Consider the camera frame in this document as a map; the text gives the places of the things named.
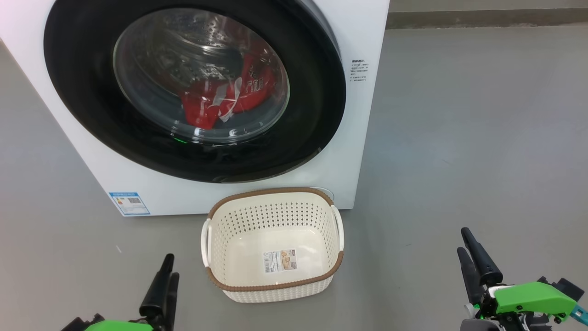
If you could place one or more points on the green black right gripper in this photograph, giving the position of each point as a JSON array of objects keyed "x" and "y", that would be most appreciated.
[{"x": 533, "y": 296}]

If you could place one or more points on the blue energy label sticker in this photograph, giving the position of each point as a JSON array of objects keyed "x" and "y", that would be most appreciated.
[{"x": 130, "y": 203}]

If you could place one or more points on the stainless steel washing machine drum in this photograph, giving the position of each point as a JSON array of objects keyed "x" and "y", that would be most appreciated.
[{"x": 183, "y": 50}]

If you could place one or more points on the white front-load washing machine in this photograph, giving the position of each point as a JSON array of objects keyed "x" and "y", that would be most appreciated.
[{"x": 363, "y": 138}]

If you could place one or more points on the black round glass washer door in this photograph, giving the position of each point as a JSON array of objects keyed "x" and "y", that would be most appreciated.
[{"x": 82, "y": 92}]

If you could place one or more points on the red white sports jersey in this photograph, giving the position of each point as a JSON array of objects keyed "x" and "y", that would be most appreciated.
[{"x": 206, "y": 99}]

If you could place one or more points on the paper product label sticker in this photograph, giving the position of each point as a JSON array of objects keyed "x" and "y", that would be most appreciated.
[{"x": 280, "y": 260}]

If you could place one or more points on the cream perforated basket brown rim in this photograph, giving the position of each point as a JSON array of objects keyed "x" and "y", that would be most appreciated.
[{"x": 275, "y": 239}]

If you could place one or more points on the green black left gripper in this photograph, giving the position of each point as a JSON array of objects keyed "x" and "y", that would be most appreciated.
[{"x": 119, "y": 326}]

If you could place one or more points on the round white filter cover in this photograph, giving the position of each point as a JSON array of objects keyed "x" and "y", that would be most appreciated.
[{"x": 327, "y": 192}]

